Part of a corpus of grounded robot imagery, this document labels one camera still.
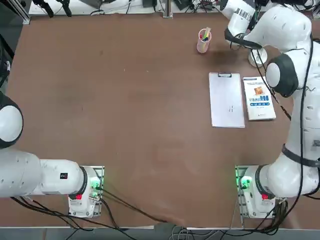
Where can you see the green highlighter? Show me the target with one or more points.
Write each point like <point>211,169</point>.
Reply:
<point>205,34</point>

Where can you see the black power adapter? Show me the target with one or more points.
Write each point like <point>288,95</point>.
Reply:
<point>183,4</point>

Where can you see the black stand leg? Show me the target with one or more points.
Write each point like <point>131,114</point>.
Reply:
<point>66,8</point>
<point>47,8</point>

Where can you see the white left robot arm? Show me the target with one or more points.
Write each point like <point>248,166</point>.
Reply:
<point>20,172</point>

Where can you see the aluminium frame profile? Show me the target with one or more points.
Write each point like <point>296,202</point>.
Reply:
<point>23,12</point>

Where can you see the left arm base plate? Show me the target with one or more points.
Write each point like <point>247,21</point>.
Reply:
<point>101,168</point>

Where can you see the camera mount post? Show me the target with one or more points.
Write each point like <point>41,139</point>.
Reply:
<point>167,6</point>

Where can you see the white table edge bracket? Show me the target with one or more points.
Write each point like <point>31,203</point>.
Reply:
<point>167,16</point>

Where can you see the pink mesh pen holder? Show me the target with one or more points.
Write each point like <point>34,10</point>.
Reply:
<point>201,48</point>

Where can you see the yellow ruler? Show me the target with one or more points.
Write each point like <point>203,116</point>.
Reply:
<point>208,30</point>

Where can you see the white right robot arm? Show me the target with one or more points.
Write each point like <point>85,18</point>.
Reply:
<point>282,22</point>

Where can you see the white and blue book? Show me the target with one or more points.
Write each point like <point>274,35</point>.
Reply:
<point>260,105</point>

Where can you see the blue marker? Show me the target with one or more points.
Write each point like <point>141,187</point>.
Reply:
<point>206,39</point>

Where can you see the white clipboard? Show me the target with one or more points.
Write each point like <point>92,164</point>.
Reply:
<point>226,100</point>

